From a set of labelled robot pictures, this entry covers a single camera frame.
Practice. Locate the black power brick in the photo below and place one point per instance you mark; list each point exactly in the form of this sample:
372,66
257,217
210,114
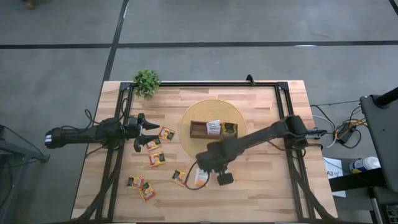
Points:
344,134

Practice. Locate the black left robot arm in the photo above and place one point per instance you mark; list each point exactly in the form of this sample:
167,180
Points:
77,136

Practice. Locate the orange black tea packet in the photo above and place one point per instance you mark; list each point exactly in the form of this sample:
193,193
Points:
178,176
157,159
154,145
135,182
166,133
147,192

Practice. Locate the white orange Tazo tea packet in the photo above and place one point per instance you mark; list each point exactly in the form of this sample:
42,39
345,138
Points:
213,127
201,179

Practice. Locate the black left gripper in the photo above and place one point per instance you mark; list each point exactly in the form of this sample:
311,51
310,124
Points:
141,132

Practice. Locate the dark patterned device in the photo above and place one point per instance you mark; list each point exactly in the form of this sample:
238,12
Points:
392,214

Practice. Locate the white printed paper sheet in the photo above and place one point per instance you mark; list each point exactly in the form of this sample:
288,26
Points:
331,165

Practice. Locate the grey metal stand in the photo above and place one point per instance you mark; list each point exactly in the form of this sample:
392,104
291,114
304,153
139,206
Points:
25,154

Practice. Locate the white wipes canister blue label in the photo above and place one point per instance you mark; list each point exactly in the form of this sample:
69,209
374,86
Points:
367,164

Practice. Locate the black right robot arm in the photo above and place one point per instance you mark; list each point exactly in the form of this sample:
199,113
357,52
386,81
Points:
258,137

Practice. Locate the black frame-mounted clip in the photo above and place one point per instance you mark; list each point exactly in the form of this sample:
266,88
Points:
249,80

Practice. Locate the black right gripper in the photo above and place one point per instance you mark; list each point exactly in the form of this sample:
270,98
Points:
225,179

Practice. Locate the round woven straw placemat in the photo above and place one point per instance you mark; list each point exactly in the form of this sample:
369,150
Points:
211,109

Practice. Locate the black cart crossbar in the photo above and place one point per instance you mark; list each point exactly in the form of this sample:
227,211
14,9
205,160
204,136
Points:
354,181

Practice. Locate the brown wooden tea organizer box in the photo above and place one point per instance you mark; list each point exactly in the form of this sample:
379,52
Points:
198,130

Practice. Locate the potted green plant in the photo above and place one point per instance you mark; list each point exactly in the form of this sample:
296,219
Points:
146,82

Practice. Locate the grey metal cart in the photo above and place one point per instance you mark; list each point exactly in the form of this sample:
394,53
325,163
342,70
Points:
382,130

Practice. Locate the black aluminium table frame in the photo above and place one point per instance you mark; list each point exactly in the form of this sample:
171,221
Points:
202,84

